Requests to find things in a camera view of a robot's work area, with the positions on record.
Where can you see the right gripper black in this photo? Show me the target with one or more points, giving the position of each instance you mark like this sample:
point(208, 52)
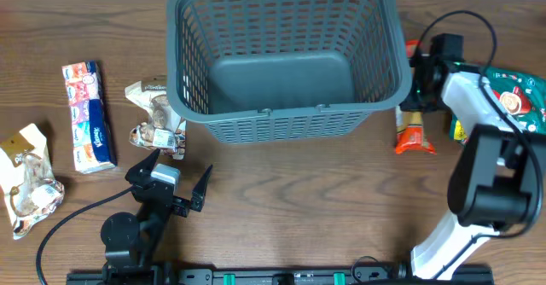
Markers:
point(409, 104)

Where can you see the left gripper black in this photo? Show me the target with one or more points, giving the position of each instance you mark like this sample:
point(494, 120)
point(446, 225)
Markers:
point(173, 200)

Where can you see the orange red noodle packet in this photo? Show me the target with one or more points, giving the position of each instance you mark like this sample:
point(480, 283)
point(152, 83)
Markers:
point(410, 133)

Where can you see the green Nescafe coffee bag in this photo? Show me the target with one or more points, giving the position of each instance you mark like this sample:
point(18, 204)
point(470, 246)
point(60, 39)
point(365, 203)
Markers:
point(521, 95)

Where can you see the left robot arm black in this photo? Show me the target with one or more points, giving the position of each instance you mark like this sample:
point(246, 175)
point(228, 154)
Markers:
point(131, 239)

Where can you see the beige mushroom snack bag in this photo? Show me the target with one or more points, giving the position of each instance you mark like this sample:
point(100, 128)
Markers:
point(164, 129)

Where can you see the Kleenex tissue multipack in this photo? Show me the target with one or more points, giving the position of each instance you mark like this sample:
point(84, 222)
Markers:
point(93, 148)

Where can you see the beige snack bag far left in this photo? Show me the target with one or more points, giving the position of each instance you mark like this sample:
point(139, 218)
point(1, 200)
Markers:
point(30, 191)

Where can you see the grey plastic basket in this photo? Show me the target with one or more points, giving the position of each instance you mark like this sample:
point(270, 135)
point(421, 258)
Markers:
point(272, 70)

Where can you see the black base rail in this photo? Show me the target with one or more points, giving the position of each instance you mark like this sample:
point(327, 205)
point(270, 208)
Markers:
point(364, 274)

